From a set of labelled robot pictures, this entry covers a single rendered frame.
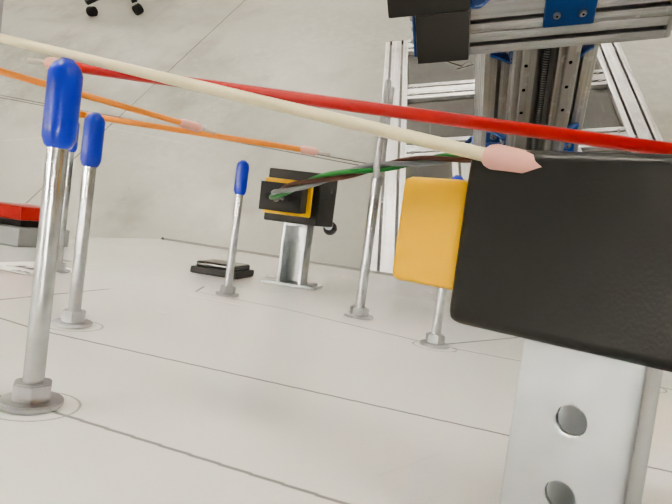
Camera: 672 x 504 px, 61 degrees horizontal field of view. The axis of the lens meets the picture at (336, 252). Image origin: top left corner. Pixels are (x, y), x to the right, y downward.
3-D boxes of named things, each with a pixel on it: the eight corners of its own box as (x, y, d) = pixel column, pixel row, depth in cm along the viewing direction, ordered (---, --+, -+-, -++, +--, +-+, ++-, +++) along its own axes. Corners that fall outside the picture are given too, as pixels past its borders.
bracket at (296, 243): (322, 288, 47) (330, 227, 47) (315, 290, 45) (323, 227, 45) (269, 279, 48) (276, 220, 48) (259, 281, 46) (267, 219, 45)
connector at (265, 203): (314, 212, 45) (317, 186, 44) (298, 214, 40) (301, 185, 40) (277, 207, 45) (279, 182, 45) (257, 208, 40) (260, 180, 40)
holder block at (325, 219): (332, 227, 48) (338, 180, 48) (315, 226, 43) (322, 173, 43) (284, 221, 49) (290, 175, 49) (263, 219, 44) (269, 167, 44)
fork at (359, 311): (347, 312, 36) (377, 85, 35) (375, 317, 36) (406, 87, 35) (340, 316, 34) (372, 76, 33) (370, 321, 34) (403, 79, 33)
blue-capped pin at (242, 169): (242, 295, 37) (258, 163, 37) (233, 298, 36) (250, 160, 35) (221, 292, 38) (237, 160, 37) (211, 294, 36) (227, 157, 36)
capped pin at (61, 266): (72, 271, 38) (90, 108, 37) (66, 274, 36) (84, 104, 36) (48, 269, 38) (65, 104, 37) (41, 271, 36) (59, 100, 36)
